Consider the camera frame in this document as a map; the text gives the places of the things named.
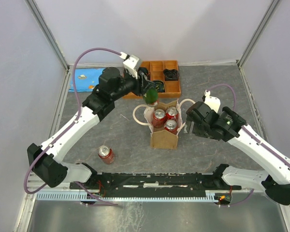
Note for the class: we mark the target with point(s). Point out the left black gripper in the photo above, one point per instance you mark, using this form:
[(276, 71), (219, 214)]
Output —
[(141, 84)]

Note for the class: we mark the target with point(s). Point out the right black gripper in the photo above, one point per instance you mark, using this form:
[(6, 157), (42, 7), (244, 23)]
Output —
[(196, 131)]

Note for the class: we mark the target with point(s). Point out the green glass bottle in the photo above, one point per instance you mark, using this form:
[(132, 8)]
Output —
[(151, 97)]

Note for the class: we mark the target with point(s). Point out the canvas tote bag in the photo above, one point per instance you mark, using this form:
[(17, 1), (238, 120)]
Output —
[(159, 137)]

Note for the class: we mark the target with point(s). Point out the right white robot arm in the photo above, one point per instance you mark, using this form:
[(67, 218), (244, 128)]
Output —
[(228, 126)]

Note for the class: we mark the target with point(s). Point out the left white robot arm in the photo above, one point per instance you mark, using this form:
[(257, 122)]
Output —
[(46, 160)]

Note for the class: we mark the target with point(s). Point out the rolled dark sock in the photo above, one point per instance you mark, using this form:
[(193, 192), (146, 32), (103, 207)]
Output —
[(159, 86), (145, 71), (171, 75)]

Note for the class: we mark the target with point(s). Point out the rolled dark sock bottom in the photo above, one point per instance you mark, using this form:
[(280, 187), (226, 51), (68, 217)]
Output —
[(159, 86)]

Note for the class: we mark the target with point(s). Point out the orange wooden compartment tray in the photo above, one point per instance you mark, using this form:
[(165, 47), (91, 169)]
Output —
[(172, 88)]

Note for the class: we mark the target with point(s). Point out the rolled dark sock right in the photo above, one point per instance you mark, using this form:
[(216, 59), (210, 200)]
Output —
[(171, 75)]

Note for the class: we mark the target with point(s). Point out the blue patterned cloth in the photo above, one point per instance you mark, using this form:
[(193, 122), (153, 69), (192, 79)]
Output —
[(86, 79)]

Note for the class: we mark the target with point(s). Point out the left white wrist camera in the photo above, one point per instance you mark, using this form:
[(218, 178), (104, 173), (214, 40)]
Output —
[(131, 63)]

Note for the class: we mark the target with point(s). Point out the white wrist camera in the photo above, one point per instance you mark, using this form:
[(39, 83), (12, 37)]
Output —
[(211, 101), (131, 63)]

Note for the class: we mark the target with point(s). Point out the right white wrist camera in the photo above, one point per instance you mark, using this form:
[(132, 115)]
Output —
[(211, 101)]

